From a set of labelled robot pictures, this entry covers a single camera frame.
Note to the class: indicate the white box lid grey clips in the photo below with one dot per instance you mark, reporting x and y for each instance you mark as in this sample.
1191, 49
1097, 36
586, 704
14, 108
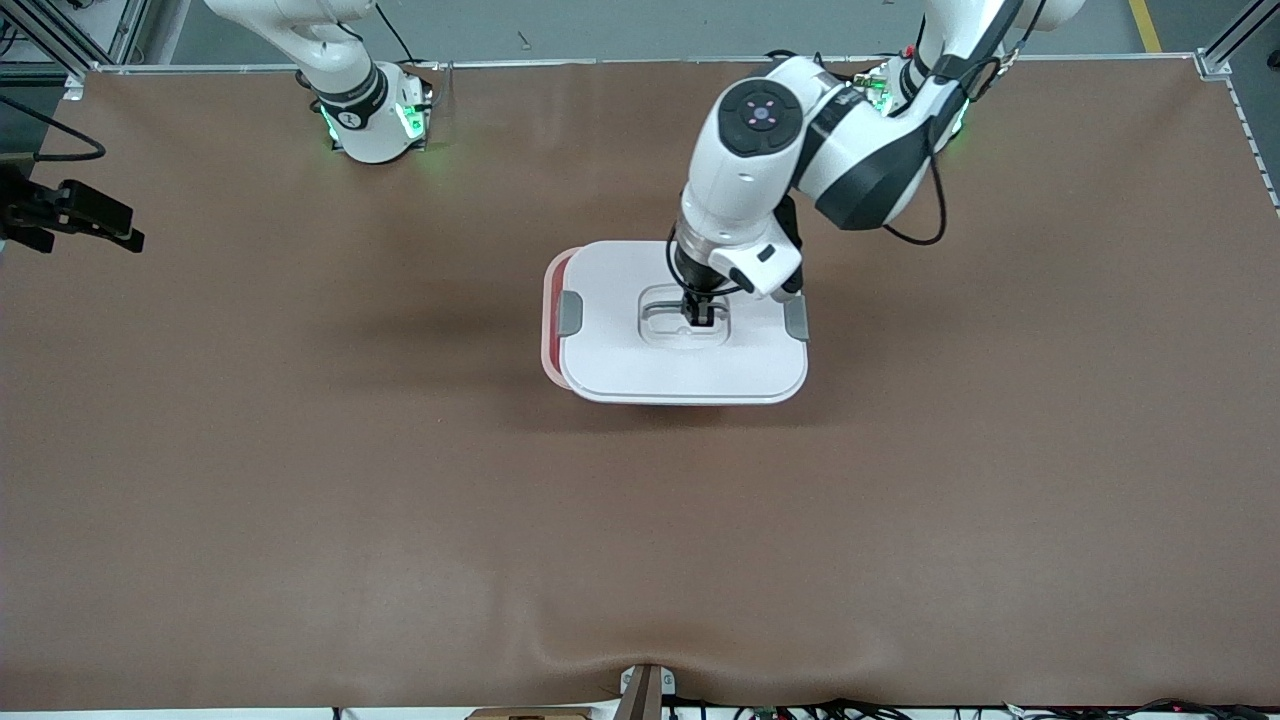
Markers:
680, 360

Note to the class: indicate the pink plastic box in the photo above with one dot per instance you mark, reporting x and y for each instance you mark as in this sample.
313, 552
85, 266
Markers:
551, 320

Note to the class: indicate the aluminium corner frame post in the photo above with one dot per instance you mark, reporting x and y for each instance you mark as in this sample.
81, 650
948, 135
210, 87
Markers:
1215, 65

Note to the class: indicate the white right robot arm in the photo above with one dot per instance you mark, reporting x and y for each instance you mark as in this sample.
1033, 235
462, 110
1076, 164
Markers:
370, 130

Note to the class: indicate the perforated metal side rail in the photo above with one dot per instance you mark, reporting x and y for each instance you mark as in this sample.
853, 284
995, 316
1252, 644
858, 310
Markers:
1255, 140

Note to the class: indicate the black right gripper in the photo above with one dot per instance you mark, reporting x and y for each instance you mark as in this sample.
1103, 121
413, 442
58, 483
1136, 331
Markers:
30, 209

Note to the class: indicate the aluminium table edge rail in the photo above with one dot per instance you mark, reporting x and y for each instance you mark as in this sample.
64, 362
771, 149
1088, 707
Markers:
600, 62

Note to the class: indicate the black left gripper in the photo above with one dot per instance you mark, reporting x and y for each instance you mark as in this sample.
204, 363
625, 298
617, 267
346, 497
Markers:
692, 276

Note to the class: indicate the metal table clamp bracket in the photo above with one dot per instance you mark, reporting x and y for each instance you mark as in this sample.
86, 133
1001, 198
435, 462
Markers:
645, 695

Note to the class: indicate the brown cardboard piece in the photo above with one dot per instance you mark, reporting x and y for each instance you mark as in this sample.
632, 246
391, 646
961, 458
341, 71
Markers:
530, 714

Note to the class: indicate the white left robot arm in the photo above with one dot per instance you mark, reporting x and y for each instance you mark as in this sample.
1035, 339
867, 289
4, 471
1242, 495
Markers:
860, 170

